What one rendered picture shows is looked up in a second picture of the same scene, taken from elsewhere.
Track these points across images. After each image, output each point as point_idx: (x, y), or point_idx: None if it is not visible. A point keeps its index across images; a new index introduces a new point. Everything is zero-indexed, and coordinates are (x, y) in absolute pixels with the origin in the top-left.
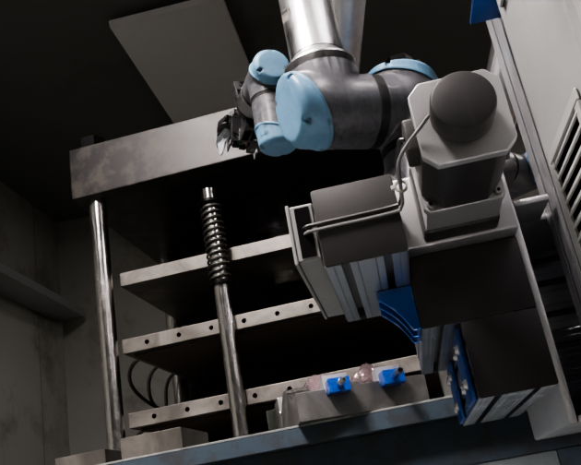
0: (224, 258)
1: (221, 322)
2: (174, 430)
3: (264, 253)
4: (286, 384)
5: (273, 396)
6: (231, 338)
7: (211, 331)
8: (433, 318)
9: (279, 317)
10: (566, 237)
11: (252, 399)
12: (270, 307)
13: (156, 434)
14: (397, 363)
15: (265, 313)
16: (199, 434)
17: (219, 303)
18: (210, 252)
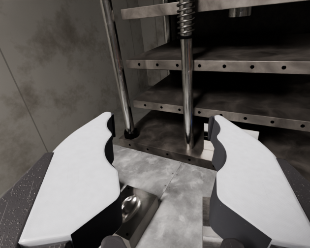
0: (191, 15)
1: (183, 68)
2: (125, 239)
3: (225, 9)
4: (219, 112)
5: (210, 116)
6: (188, 80)
7: (177, 68)
8: None
9: (225, 70)
10: None
11: (197, 113)
12: (220, 60)
13: (114, 234)
14: (305, 124)
15: (215, 64)
16: (149, 210)
17: (182, 53)
18: (179, 10)
